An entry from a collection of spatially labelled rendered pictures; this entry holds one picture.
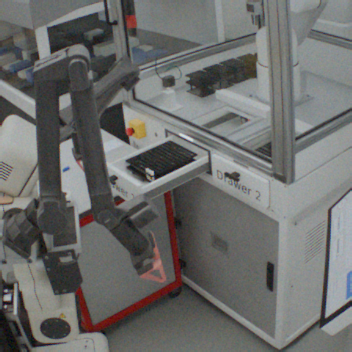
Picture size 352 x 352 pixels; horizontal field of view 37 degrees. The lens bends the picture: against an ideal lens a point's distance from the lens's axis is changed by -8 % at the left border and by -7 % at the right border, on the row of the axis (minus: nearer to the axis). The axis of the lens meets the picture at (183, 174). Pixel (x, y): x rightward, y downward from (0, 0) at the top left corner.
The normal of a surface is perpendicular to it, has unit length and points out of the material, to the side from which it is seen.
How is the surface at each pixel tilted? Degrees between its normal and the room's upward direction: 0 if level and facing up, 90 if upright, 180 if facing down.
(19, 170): 90
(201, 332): 0
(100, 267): 90
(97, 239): 90
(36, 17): 90
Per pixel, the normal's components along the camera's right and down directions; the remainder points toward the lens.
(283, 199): -0.78, 0.38
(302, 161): 0.62, 0.35
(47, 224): 0.20, 0.49
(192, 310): -0.09, -0.85
